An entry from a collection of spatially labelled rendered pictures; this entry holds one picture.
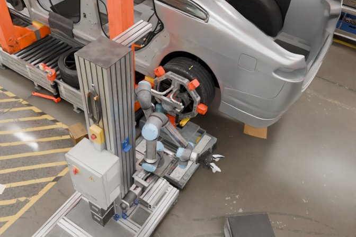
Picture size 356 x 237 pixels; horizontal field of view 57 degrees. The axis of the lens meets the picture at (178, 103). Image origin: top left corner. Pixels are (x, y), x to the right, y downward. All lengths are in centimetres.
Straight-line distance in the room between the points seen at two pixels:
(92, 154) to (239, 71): 152
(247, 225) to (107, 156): 152
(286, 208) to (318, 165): 79
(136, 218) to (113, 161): 104
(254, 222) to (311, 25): 261
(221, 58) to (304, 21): 180
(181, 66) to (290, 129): 199
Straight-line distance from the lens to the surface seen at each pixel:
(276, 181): 407
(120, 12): 285
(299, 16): 464
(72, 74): 434
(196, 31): 313
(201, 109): 331
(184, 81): 323
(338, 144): 480
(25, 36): 487
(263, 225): 334
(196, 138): 400
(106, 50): 204
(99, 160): 245
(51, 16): 466
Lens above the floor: 320
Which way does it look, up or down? 44 degrees down
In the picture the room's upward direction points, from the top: 6 degrees clockwise
